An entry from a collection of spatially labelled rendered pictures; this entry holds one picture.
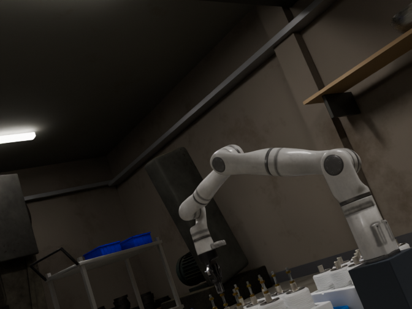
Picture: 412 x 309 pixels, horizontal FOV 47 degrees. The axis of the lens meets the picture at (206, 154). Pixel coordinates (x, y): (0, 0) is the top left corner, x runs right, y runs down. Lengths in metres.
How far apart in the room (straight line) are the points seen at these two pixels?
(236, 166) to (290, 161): 0.20
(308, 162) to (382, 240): 0.31
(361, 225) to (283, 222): 4.11
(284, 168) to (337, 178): 0.18
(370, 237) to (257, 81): 4.20
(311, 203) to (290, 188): 0.31
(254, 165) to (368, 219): 0.40
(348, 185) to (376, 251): 0.19
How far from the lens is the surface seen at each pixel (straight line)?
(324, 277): 2.18
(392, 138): 4.49
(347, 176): 1.38
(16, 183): 6.77
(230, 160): 1.59
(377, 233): 1.38
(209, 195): 1.76
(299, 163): 1.48
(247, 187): 5.77
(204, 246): 1.83
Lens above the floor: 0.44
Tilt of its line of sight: 13 degrees up
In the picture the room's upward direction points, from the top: 20 degrees counter-clockwise
